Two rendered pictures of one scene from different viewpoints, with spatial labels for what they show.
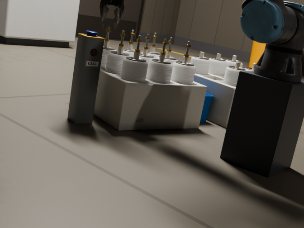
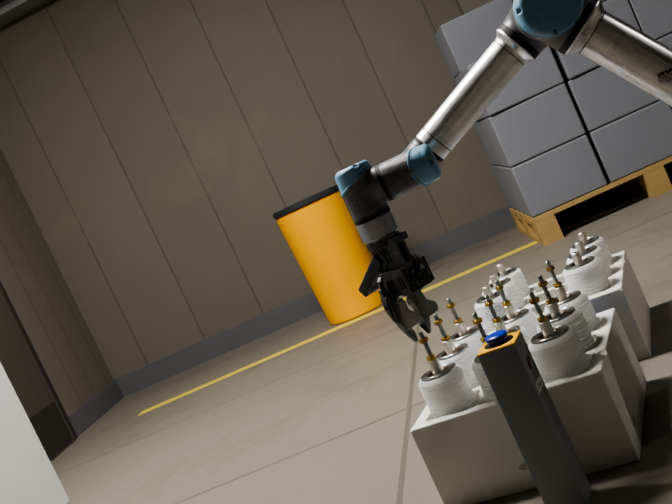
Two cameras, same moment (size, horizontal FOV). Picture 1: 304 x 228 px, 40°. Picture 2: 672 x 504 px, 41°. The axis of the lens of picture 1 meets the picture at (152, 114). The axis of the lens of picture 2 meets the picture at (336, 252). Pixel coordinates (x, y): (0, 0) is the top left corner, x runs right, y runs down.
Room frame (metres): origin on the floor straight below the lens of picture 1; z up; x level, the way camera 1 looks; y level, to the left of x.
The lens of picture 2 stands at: (0.24, 1.16, 0.69)
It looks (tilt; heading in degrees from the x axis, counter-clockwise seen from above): 4 degrees down; 331
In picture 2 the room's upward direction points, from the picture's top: 25 degrees counter-clockwise
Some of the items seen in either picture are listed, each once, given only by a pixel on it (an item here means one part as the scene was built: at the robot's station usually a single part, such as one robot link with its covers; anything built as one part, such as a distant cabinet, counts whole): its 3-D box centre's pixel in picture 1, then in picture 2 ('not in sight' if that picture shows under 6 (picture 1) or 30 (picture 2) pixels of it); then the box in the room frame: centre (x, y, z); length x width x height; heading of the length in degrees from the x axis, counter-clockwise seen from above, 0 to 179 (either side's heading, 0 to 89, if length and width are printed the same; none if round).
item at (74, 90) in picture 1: (85, 79); (536, 424); (1.48, 0.26, 0.16); 0.07 x 0.07 x 0.31; 37
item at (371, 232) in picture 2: not in sight; (379, 228); (1.73, 0.23, 0.56); 0.08 x 0.08 x 0.05
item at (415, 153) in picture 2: not in sight; (409, 170); (1.67, 0.15, 0.64); 0.11 x 0.11 x 0.08; 49
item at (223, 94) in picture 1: (228, 96); (564, 324); (2.04, -0.35, 0.09); 0.39 x 0.39 x 0.18; 39
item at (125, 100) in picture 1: (138, 94); (534, 404); (1.72, 0.07, 0.09); 0.39 x 0.39 x 0.18; 37
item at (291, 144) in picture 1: (265, 121); not in sight; (1.37, -0.38, 0.15); 0.18 x 0.18 x 0.30; 52
